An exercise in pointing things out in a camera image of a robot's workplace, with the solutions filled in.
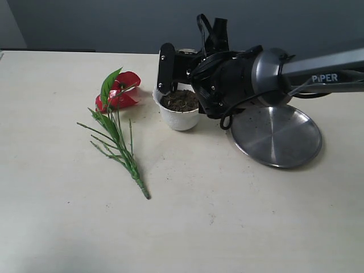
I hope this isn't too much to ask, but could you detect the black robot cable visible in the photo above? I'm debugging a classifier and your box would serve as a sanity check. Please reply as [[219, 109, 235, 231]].
[[196, 13, 285, 130]]

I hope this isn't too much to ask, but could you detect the clump of roots and soil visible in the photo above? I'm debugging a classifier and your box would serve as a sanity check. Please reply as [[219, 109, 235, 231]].
[[160, 89, 198, 113]]

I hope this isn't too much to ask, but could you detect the white scalloped flower pot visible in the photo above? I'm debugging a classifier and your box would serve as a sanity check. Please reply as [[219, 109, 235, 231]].
[[152, 87, 201, 131]]

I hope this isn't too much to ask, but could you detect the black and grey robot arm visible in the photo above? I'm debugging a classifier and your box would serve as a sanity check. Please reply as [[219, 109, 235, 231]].
[[156, 43, 363, 120]]

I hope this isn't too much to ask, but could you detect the round stainless steel plate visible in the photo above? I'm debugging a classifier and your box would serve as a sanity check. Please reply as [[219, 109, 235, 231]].
[[230, 105, 323, 169]]

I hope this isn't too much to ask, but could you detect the red artificial flower with stem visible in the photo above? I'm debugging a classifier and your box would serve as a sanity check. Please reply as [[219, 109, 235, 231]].
[[77, 68, 151, 200]]

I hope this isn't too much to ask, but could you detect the black wrist camera on gripper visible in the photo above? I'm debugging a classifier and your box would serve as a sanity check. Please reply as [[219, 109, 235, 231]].
[[203, 17, 229, 55]]

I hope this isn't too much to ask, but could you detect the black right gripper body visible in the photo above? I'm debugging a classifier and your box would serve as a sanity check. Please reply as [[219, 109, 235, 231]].
[[173, 45, 263, 119]]

